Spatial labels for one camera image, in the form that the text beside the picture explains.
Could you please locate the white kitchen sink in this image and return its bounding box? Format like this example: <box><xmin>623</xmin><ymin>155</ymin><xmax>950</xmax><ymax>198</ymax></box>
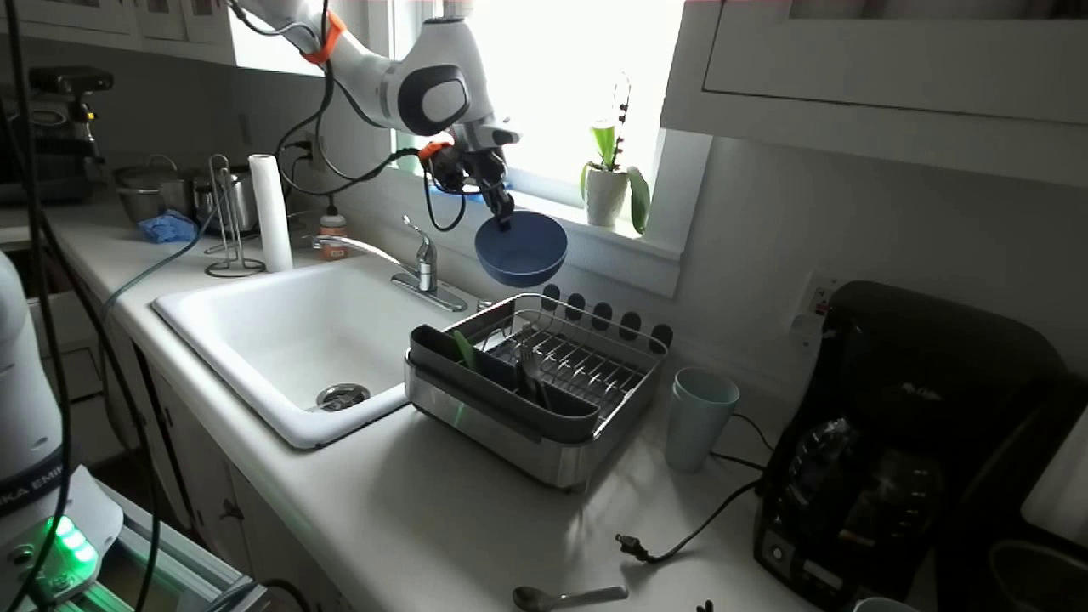
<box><xmin>150</xmin><ymin>253</ymin><xmax>487</xmax><ymax>455</ymax></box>

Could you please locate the pale green plastic cup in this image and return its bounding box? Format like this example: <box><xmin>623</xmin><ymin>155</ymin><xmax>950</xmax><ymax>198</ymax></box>
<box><xmin>661</xmin><ymin>366</ymin><xmax>744</xmax><ymax>476</ymax></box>

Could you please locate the metal wire stand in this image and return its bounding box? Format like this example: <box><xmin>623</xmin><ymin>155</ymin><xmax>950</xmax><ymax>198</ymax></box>
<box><xmin>201</xmin><ymin>149</ymin><xmax>269</xmax><ymax>282</ymax></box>

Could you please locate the orange velcro strap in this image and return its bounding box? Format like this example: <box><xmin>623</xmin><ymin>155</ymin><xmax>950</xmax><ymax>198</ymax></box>
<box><xmin>304</xmin><ymin>9</ymin><xmax>345</xmax><ymax>67</ymax></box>

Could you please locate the robot cart with green lights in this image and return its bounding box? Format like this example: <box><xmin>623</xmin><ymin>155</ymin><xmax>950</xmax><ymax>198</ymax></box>
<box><xmin>63</xmin><ymin>480</ymin><xmax>273</xmax><ymax>612</ymax></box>

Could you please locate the metal table knife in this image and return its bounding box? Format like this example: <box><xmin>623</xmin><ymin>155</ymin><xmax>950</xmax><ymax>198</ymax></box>
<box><xmin>533</xmin><ymin>352</ymin><xmax>565</xmax><ymax>416</ymax></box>

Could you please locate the white framed window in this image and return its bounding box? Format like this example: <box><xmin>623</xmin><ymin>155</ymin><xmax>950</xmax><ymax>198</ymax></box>
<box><xmin>362</xmin><ymin>0</ymin><xmax>721</xmax><ymax>299</ymax></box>

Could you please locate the metal fork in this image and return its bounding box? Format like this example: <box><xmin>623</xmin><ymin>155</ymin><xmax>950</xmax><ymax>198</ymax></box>
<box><xmin>512</xmin><ymin>336</ymin><xmax>546</xmax><ymax>409</ymax></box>

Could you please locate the black power cord with plug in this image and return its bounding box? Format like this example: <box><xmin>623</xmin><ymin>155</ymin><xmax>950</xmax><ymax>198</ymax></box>
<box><xmin>611</xmin><ymin>409</ymin><xmax>774</xmax><ymax>569</ymax></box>

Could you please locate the green handled utensil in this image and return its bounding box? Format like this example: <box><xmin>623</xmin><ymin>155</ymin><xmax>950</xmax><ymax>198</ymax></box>
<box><xmin>444</xmin><ymin>325</ymin><xmax>479</xmax><ymax>373</ymax></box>

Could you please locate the stainless steel canister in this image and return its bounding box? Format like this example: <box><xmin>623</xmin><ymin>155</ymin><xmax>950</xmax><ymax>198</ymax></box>
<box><xmin>185</xmin><ymin>168</ymin><xmax>257</xmax><ymax>237</ymax></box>

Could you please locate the blue bowl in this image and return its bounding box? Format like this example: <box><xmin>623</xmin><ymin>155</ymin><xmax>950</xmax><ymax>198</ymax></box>
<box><xmin>473</xmin><ymin>206</ymin><xmax>570</xmax><ymax>289</ymax></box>

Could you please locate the chrome faucet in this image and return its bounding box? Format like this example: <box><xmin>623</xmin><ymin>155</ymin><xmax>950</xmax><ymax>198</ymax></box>
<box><xmin>335</xmin><ymin>213</ymin><xmax>473</xmax><ymax>315</ymax></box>

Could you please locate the white paper towel roll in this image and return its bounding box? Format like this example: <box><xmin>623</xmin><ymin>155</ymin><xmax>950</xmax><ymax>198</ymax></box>
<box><xmin>244</xmin><ymin>149</ymin><xmax>295</xmax><ymax>275</ymax></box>

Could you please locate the orchid in white pot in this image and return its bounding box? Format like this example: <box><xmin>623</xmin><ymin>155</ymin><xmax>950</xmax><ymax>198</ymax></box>
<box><xmin>575</xmin><ymin>72</ymin><xmax>655</xmax><ymax>237</ymax></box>

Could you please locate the white wall outlet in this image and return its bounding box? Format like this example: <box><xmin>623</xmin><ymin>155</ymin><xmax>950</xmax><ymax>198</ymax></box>
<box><xmin>787</xmin><ymin>267</ymin><xmax>836</xmax><ymax>348</ymax></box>

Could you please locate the small bottle with red label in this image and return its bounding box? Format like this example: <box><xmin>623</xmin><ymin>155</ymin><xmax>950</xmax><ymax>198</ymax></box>
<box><xmin>311</xmin><ymin>206</ymin><xmax>349</xmax><ymax>260</ymax></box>

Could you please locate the red-orange cable wrap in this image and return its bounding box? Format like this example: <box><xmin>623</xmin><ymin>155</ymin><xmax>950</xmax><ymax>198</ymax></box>
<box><xmin>413</xmin><ymin>136</ymin><xmax>456</xmax><ymax>169</ymax></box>

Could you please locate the white base cabinet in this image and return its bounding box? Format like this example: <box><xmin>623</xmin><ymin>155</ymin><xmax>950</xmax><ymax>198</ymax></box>
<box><xmin>13</xmin><ymin>240</ymin><xmax>344</xmax><ymax>612</ymax></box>

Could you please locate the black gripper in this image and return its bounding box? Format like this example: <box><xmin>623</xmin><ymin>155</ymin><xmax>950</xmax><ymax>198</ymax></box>
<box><xmin>431</xmin><ymin>136</ymin><xmax>522</xmax><ymax>230</ymax></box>

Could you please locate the black countertop appliance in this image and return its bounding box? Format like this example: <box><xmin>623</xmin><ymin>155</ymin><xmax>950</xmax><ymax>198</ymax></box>
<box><xmin>0</xmin><ymin>66</ymin><xmax>118</xmax><ymax>209</ymax></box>

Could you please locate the large white wall cabinet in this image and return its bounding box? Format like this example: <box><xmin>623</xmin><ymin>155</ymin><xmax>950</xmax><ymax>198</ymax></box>
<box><xmin>659</xmin><ymin>0</ymin><xmax>1088</xmax><ymax>190</ymax></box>

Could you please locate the black coffee maker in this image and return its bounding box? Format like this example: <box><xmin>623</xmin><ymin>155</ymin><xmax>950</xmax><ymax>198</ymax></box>
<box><xmin>752</xmin><ymin>280</ymin><xmax>1077</xmax><ymax>612</ymax></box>

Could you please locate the blue crumpled cloth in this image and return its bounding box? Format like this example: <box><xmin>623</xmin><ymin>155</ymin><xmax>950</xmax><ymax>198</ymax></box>
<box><xmin>131</xmin><ymin>206</ymin><xmax>203</xmax><ymax>249</ymax></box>

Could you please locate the round sink drain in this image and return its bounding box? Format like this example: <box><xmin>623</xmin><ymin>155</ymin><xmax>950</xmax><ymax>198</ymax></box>
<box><xmin>311</xmin><ymin>379</ymin><xmax>372</xmax><ymax>416</ymax></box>

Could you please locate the stainless dish drying rack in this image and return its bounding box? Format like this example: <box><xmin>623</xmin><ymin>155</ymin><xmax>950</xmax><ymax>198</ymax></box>
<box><xmin>402</xmin><ymin>282</ymin><xmax>681</xmax><ymax>496</ymax></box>

